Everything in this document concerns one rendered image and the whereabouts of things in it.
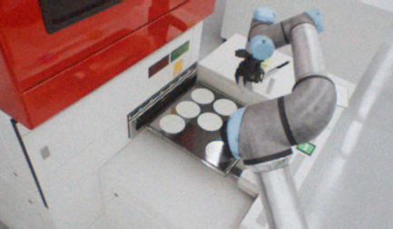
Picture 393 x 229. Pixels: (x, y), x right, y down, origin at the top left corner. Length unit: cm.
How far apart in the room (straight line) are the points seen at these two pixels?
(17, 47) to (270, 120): 53
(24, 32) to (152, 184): 70
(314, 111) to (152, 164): 72
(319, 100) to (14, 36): 61
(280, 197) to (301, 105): 20
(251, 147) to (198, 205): 49
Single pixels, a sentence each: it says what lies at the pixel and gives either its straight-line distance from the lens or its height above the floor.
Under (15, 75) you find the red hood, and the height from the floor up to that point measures 138.
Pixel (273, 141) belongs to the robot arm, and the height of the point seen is 131.
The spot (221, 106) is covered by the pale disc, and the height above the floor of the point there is 90.
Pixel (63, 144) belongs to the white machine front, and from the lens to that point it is 107.
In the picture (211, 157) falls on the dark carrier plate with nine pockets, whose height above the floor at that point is 90.
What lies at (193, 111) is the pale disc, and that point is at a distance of 137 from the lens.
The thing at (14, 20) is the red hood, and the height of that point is 150.
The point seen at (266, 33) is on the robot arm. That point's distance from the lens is 108.
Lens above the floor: 185
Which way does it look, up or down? 44 degrees down
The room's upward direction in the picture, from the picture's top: 8 degrees clockwise
